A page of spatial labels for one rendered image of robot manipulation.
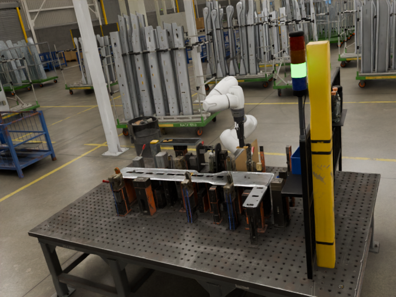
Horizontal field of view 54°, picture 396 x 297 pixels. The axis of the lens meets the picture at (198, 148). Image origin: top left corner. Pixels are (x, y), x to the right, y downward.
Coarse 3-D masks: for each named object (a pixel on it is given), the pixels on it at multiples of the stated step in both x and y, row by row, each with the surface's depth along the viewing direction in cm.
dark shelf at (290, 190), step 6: (294, 174) 276; (300, 174) 274; (288, 180) 268; (294, 180) 267; (300, 180) 266; (288, 186) 260; (294, 186) 259; (300, 186) 258; (282, 192) 254; (288, 192) 253; (294, 192) 251; (300, 192) 250
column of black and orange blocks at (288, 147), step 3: (288, 147) 281; (288, 150) 282; (291, 150) 285; (288, 153) 283; (291, 153) 285; (288, 156) 284; (288, 159) 285; (288, 162) 286; (288, 165) 287; (291, 165) 286; (288, 168) 288; (291, 168) 287; (288, 171) 289; (288, 174) 290; (291, 198) 296; (294, 198) 298; (291, 201) 298; (294, 201) 298; (291, 204) 298; (294, 204) 298
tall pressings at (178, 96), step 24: (120, 24) 740; (144, 24) 751; (168, 24) 729; (120, 48) 734; (144, 48) 762; (168, 48) 722; (120, 72) 746; (144, 72) 758; (168, 72) 734; (144, 96) 772; (168, 96) 750
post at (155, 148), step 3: (150, 144) 352; (153, 144) 350; (156, 144) 350; (150, 147) 353; (153, 147) 352; (156, 147) 350; (159, 147) 354; (153, 150) 353; (156, 150) 352; (159, 150) 354; (153, 153) 354; (156, 153) 353; (153, 156) 356; (156, 162) 357; (156, 165) 359; (156, 168) 360; (159, 180) 364
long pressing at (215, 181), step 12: (132, 168) 342; (144, 168) 336; (168, 180) 308; (180, 180) 303; (192, 180) 300; (204, 180) 296; (216, 180) 292; (240, 180) 286; (252, 180) 283; (264, 180) 281
